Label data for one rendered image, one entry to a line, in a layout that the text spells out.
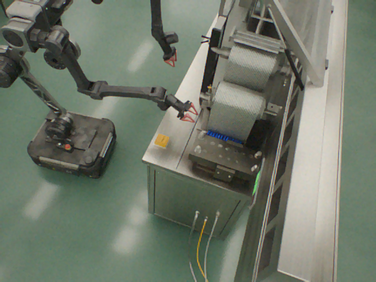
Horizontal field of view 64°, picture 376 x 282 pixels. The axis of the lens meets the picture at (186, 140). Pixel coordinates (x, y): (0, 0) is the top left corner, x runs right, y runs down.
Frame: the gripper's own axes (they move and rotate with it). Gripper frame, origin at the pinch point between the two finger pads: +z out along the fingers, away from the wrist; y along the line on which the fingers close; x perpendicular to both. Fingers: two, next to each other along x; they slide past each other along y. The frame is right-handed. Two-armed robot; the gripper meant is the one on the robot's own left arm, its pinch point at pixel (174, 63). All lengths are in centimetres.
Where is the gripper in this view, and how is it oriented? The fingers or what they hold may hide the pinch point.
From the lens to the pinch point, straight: 206.4
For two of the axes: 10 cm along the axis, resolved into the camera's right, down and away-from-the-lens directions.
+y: 2.0, -7.9, 5.8
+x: -8.9, 0.9, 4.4
